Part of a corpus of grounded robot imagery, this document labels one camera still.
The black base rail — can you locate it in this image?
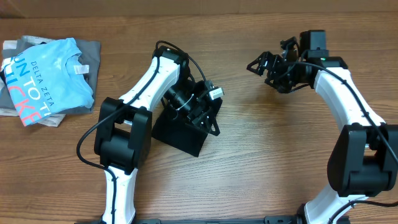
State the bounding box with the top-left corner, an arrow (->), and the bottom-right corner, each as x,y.
132,215 -> 352,224

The grey folded t-shirt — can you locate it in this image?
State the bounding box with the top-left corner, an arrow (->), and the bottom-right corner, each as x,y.
1,35 -> 101,111

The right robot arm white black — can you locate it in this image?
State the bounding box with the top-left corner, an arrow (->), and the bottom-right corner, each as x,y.
247,34 -> 397,223

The black t-shirt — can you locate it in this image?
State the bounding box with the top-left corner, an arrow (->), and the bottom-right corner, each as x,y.
152,102 -> 209,157

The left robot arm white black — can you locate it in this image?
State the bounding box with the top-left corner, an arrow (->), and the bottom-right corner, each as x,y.
94,42 -> 224,223

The light blue printed t-shirt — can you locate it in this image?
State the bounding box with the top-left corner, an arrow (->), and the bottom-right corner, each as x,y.
2,38 -> 94,126

